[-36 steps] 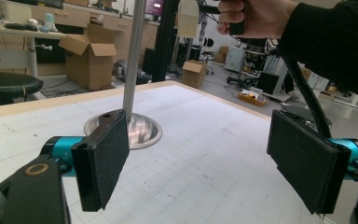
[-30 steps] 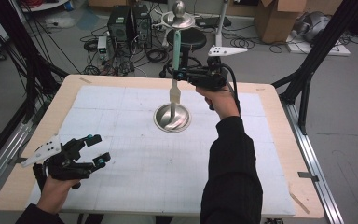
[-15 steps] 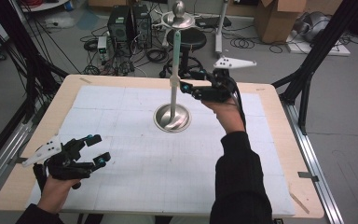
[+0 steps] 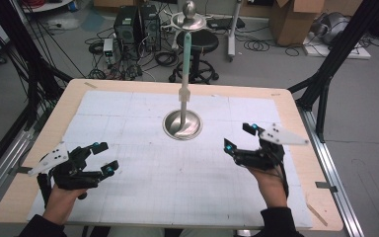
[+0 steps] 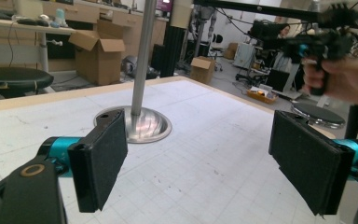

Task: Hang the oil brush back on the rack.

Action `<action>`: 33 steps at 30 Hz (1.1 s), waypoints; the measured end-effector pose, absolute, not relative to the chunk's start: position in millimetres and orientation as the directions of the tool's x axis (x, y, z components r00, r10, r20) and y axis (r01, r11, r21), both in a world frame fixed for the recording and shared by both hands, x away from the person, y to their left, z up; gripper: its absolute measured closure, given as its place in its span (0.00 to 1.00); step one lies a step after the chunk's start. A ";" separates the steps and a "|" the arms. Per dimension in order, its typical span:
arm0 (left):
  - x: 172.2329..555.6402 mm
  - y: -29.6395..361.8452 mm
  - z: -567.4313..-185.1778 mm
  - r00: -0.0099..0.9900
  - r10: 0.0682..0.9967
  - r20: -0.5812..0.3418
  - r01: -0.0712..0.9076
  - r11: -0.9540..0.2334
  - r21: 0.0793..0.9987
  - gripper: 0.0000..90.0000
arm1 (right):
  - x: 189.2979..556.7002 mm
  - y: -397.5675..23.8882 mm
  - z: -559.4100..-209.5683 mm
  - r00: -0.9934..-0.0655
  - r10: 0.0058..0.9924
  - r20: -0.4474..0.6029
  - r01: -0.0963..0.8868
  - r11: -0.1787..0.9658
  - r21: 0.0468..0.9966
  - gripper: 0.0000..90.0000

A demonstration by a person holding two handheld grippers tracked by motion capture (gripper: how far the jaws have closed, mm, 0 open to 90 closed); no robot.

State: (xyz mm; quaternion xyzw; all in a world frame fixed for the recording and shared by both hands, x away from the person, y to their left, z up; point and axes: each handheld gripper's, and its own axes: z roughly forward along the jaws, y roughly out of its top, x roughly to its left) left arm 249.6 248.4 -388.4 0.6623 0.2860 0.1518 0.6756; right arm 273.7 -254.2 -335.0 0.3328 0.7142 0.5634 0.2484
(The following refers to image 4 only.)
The grey rounded device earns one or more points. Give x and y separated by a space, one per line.
332 28

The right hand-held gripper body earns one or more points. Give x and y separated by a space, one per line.
263 156

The person's left hand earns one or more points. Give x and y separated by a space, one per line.
60 204

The aluminium rail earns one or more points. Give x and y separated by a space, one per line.
332 171
3 164

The large open cardboard box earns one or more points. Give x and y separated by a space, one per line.
292 26

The round white table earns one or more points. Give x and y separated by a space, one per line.
46 4

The small white power supply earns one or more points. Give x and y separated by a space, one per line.
108 49

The black computer tower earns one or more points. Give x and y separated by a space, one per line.
126 24
150 28

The white gridded table mat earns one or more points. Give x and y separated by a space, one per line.
164 184

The green and cream spatula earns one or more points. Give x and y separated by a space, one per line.
186 52

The black round stool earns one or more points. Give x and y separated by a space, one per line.
200 41

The person's right hand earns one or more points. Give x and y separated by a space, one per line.
271 187

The black metal frame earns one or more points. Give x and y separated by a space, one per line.
335 56
29 82

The white desk frame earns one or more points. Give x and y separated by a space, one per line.
232 33

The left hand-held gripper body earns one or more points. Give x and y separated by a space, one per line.
69 174

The black flat device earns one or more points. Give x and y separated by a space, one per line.
225 23

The brown cardboard box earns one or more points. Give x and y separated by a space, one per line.
108 3

